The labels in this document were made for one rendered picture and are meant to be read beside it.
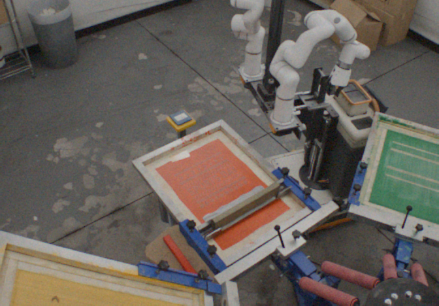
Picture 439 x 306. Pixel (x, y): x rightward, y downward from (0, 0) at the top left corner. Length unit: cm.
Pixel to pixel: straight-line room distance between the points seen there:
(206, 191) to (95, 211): 141
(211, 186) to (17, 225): 179
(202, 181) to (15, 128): 249
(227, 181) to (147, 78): 254
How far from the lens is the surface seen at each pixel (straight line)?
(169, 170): 233
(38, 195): 370
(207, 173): 231
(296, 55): 214
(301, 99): 271
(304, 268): 192
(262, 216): 215
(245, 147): 240
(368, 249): 334
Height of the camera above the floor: 267
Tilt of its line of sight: 44 degrees down
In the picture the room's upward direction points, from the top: 1 degrees clockwise
